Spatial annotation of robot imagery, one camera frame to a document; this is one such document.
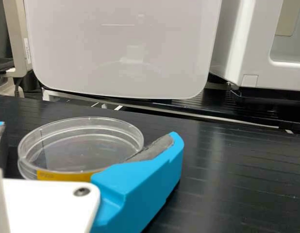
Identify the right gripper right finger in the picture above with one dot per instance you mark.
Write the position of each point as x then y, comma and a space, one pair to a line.
140, 189

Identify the black platform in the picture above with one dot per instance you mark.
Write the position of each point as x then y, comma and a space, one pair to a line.
237, 182

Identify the petri dish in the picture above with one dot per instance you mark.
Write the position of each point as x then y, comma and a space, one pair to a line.
79, 148

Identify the cream microscope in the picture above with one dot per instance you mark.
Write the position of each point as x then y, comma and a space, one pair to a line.
19, 48

